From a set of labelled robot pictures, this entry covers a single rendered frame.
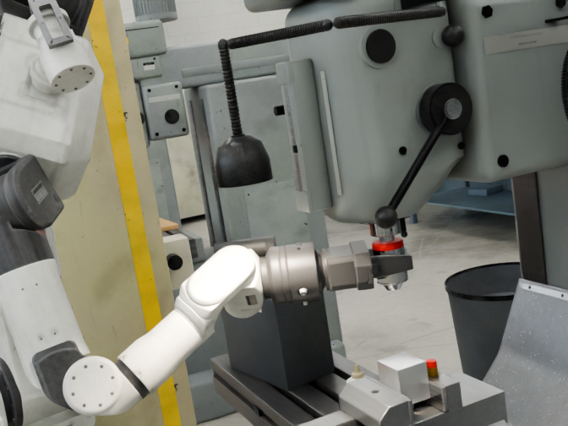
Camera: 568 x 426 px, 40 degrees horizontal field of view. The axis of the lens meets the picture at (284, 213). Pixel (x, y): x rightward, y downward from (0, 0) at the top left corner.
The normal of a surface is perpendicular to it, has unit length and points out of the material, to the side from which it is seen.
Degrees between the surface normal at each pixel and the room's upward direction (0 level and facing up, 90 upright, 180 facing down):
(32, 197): 74
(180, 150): 90
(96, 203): 90
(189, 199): 90
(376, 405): 40
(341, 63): 90
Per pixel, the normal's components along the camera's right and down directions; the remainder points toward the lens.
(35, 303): 0.26, -0.20
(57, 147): 0.32, 0.20
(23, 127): 0.43, -0.48
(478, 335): -0.70, 0.29
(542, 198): -0.90, 0.21
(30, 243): 0.61, -0.32
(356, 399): -0.70, -0.61
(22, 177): 0.91, -0.39
